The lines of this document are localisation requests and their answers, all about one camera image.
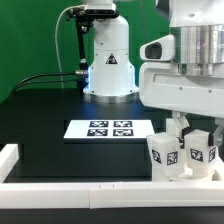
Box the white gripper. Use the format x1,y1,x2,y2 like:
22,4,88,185
139,35,224,146

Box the white round stool seat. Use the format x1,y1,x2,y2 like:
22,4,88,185
152,163,224,182

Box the white marker sheet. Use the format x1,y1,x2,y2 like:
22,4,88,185
64,120,154,143

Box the grey camera cable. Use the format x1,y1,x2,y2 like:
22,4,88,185
54,4,81,90

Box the black cables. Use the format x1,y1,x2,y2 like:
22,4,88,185
12,71,88,94

